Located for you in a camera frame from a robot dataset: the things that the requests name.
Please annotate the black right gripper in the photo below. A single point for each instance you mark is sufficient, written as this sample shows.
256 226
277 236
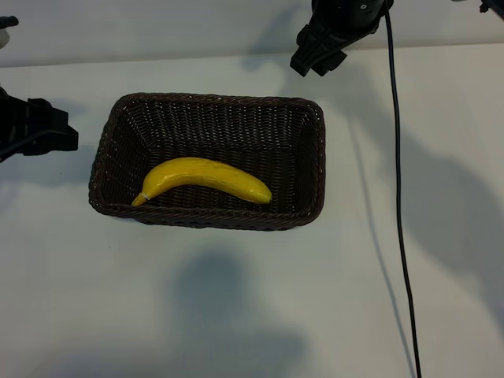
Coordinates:
334 23

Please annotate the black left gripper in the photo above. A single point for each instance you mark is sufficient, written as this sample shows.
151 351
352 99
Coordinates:
12 128

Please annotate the dark brown wicker basket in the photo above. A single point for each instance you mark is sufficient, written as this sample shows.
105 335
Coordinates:
236 130

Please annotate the yellow banana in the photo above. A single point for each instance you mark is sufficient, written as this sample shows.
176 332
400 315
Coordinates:
204 171

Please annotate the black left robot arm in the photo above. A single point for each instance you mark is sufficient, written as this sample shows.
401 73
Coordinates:
2 92

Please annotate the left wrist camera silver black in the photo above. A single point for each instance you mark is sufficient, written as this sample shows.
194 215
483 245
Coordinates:
4 37

